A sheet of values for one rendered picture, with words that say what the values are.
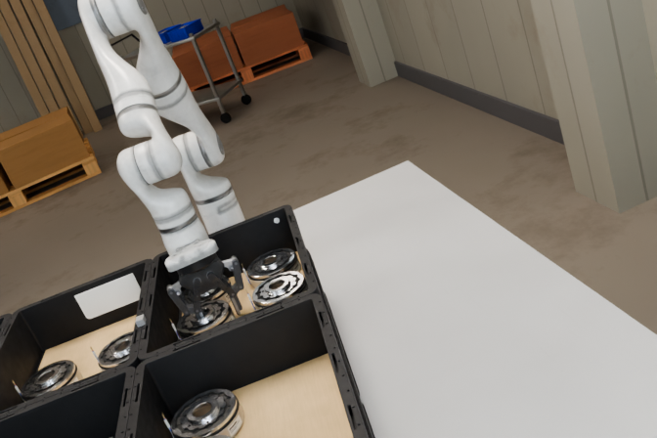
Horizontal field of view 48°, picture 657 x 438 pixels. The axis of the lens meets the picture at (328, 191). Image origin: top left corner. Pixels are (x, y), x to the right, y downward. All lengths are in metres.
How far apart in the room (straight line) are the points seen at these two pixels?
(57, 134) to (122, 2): 5.07
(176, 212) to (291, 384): 0.35
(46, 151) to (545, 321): 5.48
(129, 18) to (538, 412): 0.94
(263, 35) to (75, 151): 2.27
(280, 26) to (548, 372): 6.56
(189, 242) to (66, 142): 5.19
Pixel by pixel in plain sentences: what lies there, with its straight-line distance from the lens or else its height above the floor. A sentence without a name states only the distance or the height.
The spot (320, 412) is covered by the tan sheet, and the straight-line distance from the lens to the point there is 1.08.
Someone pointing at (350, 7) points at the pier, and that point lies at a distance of 5.69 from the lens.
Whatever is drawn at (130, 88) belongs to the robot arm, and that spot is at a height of 1.28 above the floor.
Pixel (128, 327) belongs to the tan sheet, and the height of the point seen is 0.83.
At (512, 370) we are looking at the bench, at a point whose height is 0.70.
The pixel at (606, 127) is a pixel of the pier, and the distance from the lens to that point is 2.91.
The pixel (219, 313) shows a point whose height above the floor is 0.86.
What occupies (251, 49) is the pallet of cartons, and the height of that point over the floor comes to 0.31.
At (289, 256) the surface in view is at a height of 0.86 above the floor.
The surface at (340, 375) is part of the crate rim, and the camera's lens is 0.95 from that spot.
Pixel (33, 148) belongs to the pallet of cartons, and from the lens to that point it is 6.43.
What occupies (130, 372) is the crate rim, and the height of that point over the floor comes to 0.93.
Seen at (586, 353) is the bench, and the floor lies 0.70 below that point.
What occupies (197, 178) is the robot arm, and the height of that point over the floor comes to 0.99.
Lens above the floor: 1.47
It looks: 21 degrees down
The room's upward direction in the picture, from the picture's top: 21 degrees counter-clockwise
